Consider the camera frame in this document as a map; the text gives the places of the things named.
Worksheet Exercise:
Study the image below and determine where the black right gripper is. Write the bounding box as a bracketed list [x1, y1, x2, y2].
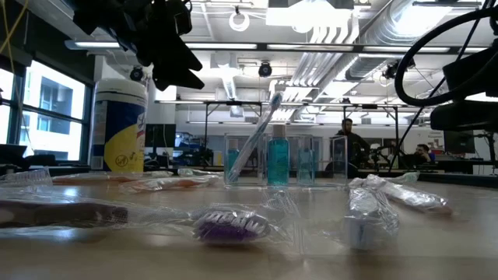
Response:
[430, 99, 498, 133]

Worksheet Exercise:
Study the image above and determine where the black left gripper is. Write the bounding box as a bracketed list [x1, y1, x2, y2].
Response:
[72, 0, 206, 93]

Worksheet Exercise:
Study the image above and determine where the blue toothbrush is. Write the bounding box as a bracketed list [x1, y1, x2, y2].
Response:
[226, 91, 284, 184]
[348, 173, 454, 217]
[344, 185, 401, 251]

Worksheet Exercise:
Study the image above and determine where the yellow orange toothbrush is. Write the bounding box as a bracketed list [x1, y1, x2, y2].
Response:
[51, 170, 175, 184]

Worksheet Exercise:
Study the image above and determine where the clear acrylic organizer box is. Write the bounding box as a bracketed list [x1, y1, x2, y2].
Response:
[223, 131, 350, 187]

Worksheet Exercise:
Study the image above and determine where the dark computer monitor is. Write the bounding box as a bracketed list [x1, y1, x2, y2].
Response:
[443, 130, 476, 155]
[146, 123, 177, 148]

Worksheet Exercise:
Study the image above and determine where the long ceiling light strip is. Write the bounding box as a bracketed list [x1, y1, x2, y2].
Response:
[64, 38, 498, 54]

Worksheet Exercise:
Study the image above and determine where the person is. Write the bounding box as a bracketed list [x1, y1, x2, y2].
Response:
[334, 117, 370, 178]
[404, 143, 437, 166]

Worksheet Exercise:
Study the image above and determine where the Lysol wipes canister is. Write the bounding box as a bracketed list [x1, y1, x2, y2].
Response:
[88, 77, 149, 174]

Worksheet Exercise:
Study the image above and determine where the large dark-framed window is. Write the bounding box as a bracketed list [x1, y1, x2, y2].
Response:
[0, 58, 94, 164]

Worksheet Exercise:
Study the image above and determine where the black background rig frame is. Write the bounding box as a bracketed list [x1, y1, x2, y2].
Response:
[202, 100, 402, 164]

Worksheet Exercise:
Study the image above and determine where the white ceiling ring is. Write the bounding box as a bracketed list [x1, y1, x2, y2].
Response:
[228, 10, 251, 33]

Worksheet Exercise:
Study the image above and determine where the silver ventilation duct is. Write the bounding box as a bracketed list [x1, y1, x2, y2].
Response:
[289, 0, 483, 94]

